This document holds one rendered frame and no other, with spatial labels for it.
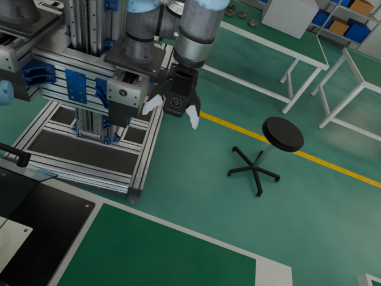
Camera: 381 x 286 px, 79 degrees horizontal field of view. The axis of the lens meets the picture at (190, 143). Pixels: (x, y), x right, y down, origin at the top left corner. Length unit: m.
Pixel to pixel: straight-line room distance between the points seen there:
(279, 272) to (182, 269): 0.38
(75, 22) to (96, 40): 0.10
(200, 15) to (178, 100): 0.16
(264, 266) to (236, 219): 0.96
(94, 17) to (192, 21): 0.74
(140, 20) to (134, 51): 0.12
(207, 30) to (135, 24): 0.56
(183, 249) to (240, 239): 1.04
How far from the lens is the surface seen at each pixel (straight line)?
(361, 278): 1.35
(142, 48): 1.03
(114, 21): 1.24
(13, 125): 2.25
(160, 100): 0.58
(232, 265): 0.96
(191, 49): 0.49
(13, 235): 0.90
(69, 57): 1.21
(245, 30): 2.73
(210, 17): 0.47
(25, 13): 1.22
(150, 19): 0.99
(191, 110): 0.58
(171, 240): 0.90
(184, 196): 1.86
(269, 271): 1.03
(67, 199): 0.93
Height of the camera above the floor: 1.59
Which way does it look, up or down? 46 degrees down
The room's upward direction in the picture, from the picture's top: 24 degrees clockwise
